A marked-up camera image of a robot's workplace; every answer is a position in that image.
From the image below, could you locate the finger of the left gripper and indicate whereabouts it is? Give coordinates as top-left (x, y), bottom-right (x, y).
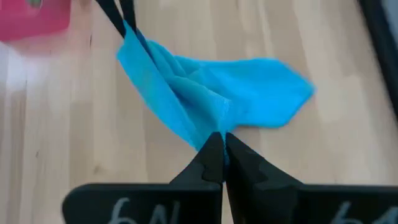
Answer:
top-left (119, 0), bottom-right (138, 32)
top-left (95, 0), bottom-right (127, 39)

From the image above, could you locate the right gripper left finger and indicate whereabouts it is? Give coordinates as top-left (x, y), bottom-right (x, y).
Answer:
top-left (62, 132), bottom-right (225, 224)

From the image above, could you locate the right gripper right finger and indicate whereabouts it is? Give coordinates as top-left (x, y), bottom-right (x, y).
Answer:
top-left (225, 132), bottom-right (398, 224)

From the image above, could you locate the blue microfiber towel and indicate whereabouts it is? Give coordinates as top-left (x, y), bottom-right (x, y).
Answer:
top-left (116, 20), bottom-right (317, 166)

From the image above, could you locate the pink plastic basket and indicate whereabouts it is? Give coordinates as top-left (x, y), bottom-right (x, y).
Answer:
top-left (0, 0), bottom-right (72, 43)

